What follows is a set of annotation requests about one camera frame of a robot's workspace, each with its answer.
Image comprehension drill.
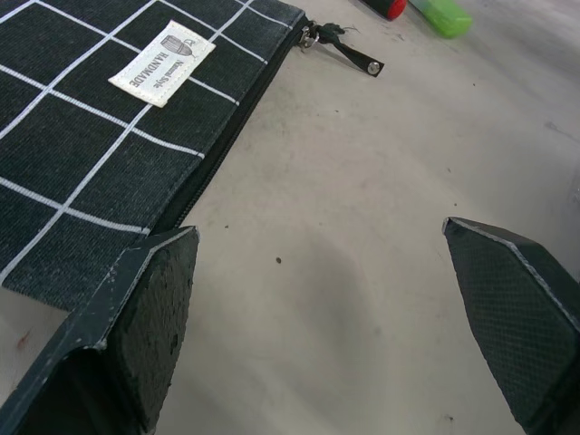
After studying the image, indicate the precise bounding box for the green highlighter pen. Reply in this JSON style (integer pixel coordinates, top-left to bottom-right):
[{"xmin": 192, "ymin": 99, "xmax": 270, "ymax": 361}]
[{"xmin": 407, "ymin": 0, "xmax": 474, "ymax": 40}]

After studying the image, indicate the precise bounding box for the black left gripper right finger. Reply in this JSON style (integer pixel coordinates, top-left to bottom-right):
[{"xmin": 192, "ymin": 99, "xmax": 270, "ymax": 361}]
[{"xmin": 441, "ymin": 216, "xmax": 580, "ymax": 435}]

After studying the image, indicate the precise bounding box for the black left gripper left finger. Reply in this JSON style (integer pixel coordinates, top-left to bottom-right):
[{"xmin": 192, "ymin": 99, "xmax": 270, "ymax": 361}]
[{"xmin": 0, "ymin": 225, "xmax": 201, "ymax": 435}]

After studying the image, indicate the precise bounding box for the black marker with red cap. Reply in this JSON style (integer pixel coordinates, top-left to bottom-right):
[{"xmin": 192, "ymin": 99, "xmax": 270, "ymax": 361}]
[{"xmin": 360, "ymin": 0, "xmax": 408, "ymax": 22}]

